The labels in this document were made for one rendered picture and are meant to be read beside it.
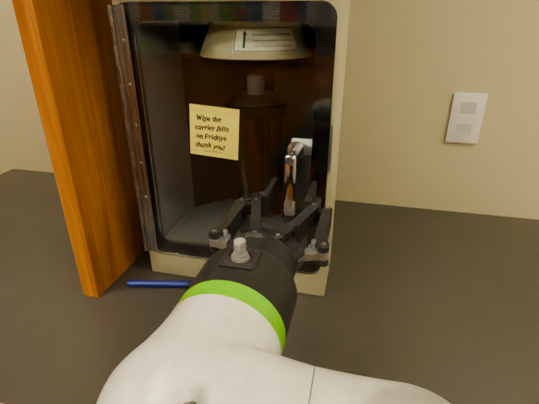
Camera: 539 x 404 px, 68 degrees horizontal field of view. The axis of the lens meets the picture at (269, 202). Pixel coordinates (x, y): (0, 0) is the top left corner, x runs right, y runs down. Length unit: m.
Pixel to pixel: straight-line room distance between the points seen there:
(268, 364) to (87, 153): 0.50
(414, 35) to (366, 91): 0.15
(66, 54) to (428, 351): 0.66
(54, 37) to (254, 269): 0.43
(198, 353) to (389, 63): 0.84
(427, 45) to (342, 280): 0.54
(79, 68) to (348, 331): 0.55
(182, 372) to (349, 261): 0.60
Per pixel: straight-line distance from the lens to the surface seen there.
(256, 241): 0.38
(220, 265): 0.33
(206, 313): 0.28
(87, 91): 0.68
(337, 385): 0.25
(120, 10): 0.64
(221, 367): 0.24
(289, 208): 0.56
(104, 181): 0.72
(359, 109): 1.01
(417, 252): 0.87
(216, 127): 0.60
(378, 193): 1.07
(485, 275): 0.85
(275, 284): 0.33
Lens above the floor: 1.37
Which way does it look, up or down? 25 degrees down
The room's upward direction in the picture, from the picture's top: straight up
